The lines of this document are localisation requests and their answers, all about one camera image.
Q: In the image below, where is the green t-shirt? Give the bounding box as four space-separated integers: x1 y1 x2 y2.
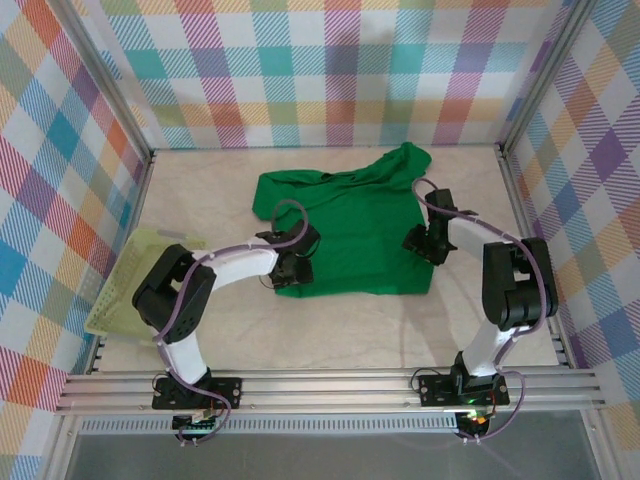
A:
251 141 434 300

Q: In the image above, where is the pale green plastic basket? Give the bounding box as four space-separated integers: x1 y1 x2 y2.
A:
84 227 209 347

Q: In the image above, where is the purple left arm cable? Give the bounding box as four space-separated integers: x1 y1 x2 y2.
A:
152 198 311 446

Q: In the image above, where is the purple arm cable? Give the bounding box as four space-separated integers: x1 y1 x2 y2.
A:
152 198 311 446
410 177 547 446

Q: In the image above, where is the aluminium table side rail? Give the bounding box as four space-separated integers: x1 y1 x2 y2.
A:
85 152 157 376
497 147 574 369

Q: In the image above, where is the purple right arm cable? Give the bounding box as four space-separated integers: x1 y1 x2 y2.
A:
410 177 547 446

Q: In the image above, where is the aluminium mounting rail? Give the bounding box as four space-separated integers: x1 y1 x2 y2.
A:
54 369 606 416

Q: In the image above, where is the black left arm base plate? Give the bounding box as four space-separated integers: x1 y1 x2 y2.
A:
152 377 244 411

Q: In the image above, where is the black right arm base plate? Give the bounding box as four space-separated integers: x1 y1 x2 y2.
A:
417 372 511 407

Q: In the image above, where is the slotted grey cable duct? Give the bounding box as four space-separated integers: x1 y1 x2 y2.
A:
79 417 461 435

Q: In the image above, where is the aluminium frame post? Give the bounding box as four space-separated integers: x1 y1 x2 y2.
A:
498 0 600 151
48 0 155 164

